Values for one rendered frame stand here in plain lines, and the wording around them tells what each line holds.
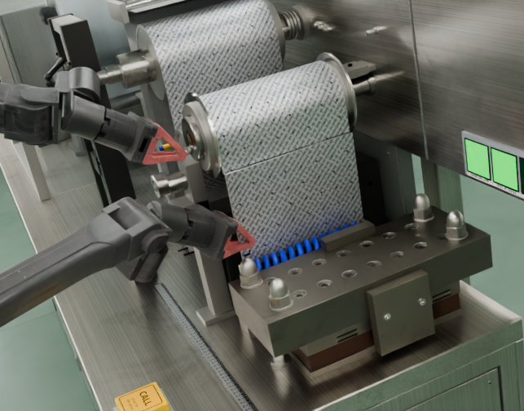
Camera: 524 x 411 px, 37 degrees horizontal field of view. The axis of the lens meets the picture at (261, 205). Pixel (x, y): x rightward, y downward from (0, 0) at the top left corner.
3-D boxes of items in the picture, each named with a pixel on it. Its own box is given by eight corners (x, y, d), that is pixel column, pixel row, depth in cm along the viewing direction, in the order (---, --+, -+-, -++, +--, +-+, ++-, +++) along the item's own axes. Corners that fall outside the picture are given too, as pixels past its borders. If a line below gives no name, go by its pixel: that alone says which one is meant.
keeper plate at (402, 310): (375, 351, 123) (365, 290, 119) (428, 327, 126) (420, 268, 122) (383, 358, 121) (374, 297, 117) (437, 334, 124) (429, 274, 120)
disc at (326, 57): (317, 121, 146) (308, 44, 139) (319, 120, 146) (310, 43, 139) (358, 147, 134) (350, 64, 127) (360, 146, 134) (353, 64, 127)
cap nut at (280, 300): (266, 304, 119) (260, 278, 117) (287, 295, 120) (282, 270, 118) (275, 314, 116) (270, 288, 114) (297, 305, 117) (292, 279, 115)
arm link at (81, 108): (54, 134, 119) (68, 108, 116) (55, 108, 124) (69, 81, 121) (96, 150, 122) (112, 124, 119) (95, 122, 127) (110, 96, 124)
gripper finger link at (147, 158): (182, 178, 128) (129, 160, 123) (169, 167, 134) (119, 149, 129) (198, 140, 127) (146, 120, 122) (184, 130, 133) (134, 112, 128)
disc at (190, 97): (193, 160, 139) (178, 81, 132) (196, 159, 139) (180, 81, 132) (225, 192, 127) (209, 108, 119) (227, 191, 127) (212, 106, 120)
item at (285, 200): (244, 272, 133) (224, 174, 125) (363, 227, 140) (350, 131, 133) (245, 273, 133) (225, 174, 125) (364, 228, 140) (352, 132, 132)
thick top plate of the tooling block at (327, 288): (235, 313, 130) (227, 282, 128) (435, 235, 142) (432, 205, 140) (275, 358, 116) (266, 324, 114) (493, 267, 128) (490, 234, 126)
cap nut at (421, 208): (408, 217, 137) (405, 194, 135) (425, 210, 138) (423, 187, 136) (420, 223, 134) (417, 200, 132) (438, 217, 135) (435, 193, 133)
